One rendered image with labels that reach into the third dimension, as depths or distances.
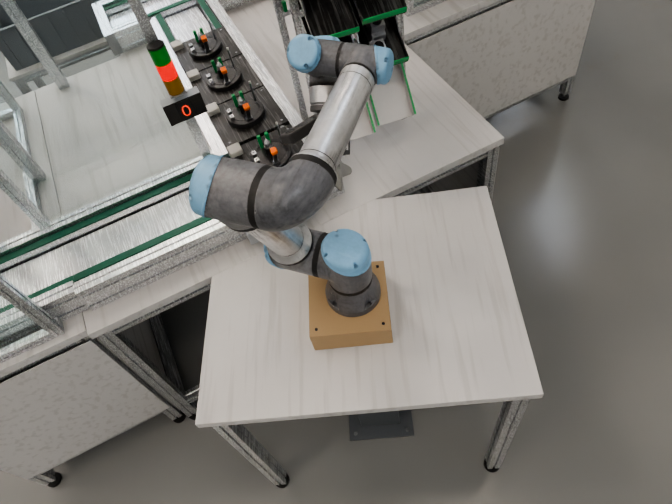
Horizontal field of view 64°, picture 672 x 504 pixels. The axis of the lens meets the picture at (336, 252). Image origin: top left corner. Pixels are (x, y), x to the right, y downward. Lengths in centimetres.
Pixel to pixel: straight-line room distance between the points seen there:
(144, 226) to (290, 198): 103
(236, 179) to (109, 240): 102
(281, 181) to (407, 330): 73
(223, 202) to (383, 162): 102
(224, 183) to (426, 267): 83
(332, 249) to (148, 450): 153
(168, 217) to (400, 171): 79
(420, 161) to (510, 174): 121
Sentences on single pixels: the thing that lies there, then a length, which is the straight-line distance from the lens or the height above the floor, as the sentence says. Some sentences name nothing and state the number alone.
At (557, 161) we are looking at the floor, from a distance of 314.
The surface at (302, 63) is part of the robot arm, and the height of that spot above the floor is 154.
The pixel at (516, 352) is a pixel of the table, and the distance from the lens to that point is 150.
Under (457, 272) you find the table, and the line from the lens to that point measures 161.
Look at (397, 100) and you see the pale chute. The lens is 185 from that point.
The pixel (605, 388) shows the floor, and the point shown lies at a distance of 247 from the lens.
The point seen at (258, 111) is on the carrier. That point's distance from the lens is 199.
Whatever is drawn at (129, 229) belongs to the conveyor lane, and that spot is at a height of 92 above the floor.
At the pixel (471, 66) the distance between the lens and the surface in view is 280.
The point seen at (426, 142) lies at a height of 86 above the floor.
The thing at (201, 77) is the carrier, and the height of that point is 97.
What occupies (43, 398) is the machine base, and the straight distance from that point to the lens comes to 209.
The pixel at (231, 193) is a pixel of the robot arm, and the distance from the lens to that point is 94.
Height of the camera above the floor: 221
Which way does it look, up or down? 54 degrees down
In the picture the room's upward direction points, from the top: 14 degrees counter-clockwise
